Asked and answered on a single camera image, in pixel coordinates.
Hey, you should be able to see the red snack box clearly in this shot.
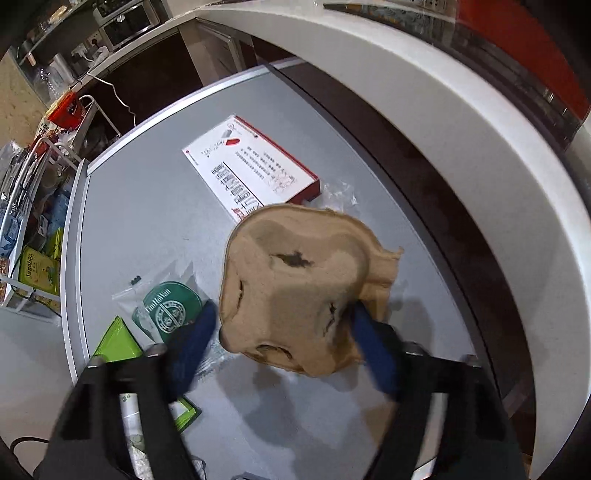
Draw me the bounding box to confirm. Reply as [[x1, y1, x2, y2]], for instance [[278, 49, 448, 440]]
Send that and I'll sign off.
[[46, 91, 86, 130]]

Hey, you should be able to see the green packet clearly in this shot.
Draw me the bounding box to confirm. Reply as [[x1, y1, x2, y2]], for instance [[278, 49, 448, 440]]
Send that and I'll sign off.
[[91, 316, 202, 433]]

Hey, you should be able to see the white cable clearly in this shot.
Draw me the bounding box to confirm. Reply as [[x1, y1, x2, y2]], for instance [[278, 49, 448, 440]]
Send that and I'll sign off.
[[85, 71, 137, 127]]

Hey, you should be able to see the silver microwave oven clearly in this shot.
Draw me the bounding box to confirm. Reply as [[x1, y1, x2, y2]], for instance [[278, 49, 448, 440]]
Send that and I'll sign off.
[[92, 0, 162, 51]]

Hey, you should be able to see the white wire rack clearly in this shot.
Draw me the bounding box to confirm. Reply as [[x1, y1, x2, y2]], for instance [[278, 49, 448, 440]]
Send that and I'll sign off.
[[0, 95, 95, 319]]

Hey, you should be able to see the clear bag with green label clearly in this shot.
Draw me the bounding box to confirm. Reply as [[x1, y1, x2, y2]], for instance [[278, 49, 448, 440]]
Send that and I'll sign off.
[[112, 261, 222, 365]]

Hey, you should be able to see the yellow-green snack box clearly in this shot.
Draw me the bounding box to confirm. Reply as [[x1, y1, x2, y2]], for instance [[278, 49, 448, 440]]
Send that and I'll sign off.
[[18, 246, 61, 296]]

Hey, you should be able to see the black cable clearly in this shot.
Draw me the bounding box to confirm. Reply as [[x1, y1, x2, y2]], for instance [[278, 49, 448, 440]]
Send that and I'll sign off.
[[9, 436, 49, 462]]

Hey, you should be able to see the crumpled clear plastic wrapper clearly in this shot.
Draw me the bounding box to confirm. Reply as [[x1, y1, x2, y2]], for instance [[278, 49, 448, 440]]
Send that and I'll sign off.
[[321, 180, 358, 210]]

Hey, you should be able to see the white curved counter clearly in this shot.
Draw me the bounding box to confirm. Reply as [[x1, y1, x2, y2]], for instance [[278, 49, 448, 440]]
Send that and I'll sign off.
[[194, 0, 591, 480]]

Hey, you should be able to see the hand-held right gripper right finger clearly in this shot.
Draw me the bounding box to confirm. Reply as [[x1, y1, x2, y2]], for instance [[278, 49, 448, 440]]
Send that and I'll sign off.
[[351, 302, 548, 480]]

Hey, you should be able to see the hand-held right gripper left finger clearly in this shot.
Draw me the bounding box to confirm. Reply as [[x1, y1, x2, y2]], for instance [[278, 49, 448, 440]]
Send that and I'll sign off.
[[34, 300, 218, 480]]

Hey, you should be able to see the white and red box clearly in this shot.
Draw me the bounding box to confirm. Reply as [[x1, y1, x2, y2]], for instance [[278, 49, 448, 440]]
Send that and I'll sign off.
[[182, 114, 321, 221]]

